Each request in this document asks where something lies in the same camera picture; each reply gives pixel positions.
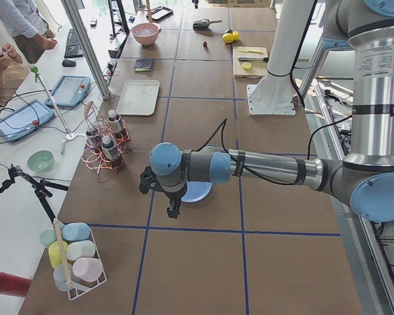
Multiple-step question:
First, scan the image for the yellow cup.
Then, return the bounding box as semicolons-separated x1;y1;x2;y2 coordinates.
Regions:
48;241;62;269

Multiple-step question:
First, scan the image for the green small bowl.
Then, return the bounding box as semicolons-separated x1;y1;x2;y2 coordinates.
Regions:
27;150;55;173

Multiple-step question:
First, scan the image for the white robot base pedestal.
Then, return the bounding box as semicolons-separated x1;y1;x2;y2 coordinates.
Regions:
247;0;317;116

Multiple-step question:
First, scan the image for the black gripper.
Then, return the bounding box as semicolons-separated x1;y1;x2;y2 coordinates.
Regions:
163;186;186;219

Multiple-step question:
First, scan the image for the aluminium frame post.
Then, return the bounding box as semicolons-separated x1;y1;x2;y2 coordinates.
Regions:
61;1;112;100

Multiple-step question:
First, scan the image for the dark drink bottle three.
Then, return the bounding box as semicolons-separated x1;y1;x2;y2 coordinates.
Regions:
101;136;123;168

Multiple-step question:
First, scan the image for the yellow lemon back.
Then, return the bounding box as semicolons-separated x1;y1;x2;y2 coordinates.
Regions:
232;31;240;41

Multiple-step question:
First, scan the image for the blue round plate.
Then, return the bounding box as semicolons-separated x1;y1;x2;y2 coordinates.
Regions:
181;181;212;203

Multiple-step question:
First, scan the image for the black computer mouse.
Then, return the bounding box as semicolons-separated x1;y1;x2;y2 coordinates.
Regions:
62;59;77;68

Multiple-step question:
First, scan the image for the blue teach pendant far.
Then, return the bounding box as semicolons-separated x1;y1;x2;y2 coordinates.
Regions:
51;75;91;108

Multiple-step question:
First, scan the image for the pink cup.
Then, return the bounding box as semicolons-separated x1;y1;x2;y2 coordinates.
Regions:
72;257;103;282

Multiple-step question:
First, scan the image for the metal ice scoop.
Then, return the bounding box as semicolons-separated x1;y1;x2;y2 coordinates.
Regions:
192;18;222;30

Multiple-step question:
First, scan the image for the black keyboard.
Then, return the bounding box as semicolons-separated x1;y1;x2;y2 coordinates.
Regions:
64;29;83;58

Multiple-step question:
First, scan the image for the mint green cup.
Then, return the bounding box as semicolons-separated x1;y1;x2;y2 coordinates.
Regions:
39;228;57;248

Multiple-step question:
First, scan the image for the blue teach pendant near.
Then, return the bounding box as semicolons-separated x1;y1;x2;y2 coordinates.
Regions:
0;99;55;142

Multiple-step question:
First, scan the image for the steel knife sharpener rod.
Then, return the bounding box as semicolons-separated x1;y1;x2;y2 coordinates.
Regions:
237;56;269;63

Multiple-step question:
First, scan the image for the white wire cup rack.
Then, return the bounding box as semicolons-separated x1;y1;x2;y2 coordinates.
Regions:
49;219;107;301

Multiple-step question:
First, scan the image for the cream bear tray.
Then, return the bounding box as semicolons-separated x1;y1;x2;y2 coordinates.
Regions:
116;79;160;116

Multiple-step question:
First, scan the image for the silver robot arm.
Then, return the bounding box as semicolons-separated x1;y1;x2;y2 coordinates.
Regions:
139;1;394;222

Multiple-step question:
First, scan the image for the dark drink bottle one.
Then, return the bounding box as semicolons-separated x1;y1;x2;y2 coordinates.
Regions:
108;109;123;138

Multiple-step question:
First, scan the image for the seated person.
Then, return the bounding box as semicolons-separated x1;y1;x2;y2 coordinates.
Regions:
0;42;31;107

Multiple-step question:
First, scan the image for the yellow lemon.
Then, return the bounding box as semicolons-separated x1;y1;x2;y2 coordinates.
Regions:
232;31;240;41
222;33;235;44

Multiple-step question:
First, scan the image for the pale grey cup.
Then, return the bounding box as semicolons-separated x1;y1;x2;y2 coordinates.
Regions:
53;264;70;292

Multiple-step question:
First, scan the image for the yellow lemon front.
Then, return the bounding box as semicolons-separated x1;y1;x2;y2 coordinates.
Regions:
222;33;235;44

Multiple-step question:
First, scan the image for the yellow plastic knife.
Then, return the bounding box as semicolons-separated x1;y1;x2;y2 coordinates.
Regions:
238;49;264;54

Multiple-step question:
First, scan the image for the standing person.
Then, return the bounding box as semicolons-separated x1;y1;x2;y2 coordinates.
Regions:
0;0;58;64

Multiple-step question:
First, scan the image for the blue teach pendant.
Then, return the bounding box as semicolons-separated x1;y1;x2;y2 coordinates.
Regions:
51;75;91;108
0;99;55;142

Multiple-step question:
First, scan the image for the dark drink bottle two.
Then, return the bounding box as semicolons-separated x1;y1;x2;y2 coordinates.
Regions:
85;127;102;148

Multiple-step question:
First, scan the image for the white cup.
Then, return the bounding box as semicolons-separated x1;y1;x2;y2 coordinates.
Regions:
66;240;96;261

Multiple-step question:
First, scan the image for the copper wire bottle rack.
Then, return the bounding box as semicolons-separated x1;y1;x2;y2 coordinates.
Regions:
81;101;131;174

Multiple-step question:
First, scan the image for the red cylinder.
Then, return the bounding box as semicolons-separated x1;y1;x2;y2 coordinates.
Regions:
0;271;32;297

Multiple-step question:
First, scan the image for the light blue cup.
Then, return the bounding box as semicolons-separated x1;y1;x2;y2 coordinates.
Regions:
62;222;91;242

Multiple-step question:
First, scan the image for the grey folded cloth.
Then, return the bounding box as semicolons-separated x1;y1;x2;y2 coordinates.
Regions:
133;58;155;73

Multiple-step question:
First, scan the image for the wooden cutting board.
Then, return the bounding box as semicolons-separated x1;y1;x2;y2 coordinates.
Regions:
232;46;269;78

